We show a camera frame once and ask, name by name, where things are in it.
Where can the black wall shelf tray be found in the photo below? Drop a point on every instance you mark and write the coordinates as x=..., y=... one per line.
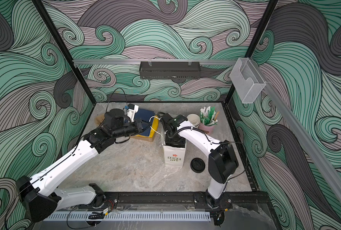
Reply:
x=160, y=70

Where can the stack of black lids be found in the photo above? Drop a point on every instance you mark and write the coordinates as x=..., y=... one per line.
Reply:
x=197, y=165

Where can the pink straw holder cup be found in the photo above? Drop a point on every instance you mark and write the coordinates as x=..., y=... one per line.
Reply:
x=206, y=129

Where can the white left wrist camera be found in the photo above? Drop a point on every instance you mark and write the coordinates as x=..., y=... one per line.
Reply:
x=131, y=110

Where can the brown pulp cup carrier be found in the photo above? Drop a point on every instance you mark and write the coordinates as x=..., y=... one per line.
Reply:
x=99, y=119

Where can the white paper takeout bag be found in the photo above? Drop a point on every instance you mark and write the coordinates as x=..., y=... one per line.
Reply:
x=173, y=157

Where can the stack of paper cups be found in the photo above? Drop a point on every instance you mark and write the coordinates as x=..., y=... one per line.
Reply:
x=194, y=119

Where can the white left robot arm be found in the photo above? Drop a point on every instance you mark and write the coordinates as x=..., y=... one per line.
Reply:
x=48, y=180

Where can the white slotted cable duct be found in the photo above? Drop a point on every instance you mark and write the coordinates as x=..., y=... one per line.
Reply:
x=134, y=216

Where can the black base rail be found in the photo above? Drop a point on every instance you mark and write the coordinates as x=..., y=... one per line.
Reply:
x=159, y=198

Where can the green wrapped straw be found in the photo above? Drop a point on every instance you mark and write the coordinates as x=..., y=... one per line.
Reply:
x=211, y=114

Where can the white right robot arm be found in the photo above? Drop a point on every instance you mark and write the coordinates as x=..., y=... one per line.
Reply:
x=222, y=160

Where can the clear acrylic wall holder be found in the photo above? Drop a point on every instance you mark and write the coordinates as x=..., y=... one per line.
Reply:
x=247, y=79

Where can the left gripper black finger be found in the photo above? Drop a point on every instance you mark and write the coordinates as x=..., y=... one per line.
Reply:
x=148, y=122
x=147, y=131

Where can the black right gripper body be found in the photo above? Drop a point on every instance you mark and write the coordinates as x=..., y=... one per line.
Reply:
x=175, y=141

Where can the white wrapped straw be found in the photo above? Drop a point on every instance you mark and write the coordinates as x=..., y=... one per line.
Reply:
x=204, y=115

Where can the navy blue napkin stack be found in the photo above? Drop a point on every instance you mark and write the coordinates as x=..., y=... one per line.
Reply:
x=144, y=114

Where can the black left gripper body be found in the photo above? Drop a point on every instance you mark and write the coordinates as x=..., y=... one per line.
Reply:
x=128, y=129

